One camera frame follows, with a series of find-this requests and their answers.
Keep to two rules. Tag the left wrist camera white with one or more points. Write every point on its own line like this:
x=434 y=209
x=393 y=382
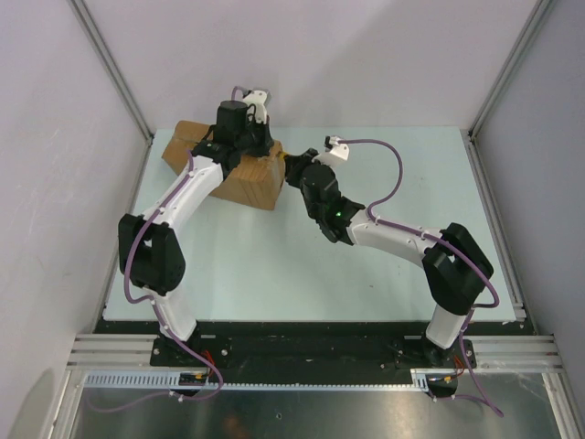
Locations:
x=257 y=102

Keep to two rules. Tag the left aluminium frame post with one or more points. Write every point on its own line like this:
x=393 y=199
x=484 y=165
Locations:
x=101 y=48

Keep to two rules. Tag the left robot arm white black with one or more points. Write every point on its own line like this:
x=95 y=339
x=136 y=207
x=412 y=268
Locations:
x=150 y=256

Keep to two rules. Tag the aluminium frame post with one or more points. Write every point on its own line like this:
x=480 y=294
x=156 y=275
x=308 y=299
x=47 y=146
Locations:
x=526 y=38
x=101 y=48

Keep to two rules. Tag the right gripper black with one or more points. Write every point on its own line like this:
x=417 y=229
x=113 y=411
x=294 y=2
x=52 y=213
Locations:
x=295 y=165

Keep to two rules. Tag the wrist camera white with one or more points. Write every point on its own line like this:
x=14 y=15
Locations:
x=257 y=102
x=336 y=152

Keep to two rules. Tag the white slotted cable duct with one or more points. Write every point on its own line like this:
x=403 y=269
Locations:
x=188 y=381

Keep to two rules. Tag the brown cardboard express box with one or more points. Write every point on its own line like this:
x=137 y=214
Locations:
x=255 y=182

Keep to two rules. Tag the right aluminium frame post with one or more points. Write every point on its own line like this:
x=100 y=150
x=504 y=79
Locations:
x=526 y=38

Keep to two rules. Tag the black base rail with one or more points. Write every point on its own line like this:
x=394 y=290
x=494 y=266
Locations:
x=307 y=353

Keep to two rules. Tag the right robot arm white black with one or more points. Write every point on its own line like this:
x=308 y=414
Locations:
x=456 y=268

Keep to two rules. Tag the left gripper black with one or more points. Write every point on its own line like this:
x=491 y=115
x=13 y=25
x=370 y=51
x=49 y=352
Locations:
x=267 y=143

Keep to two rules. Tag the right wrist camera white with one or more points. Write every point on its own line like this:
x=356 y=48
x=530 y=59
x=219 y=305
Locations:
x=336 y=152

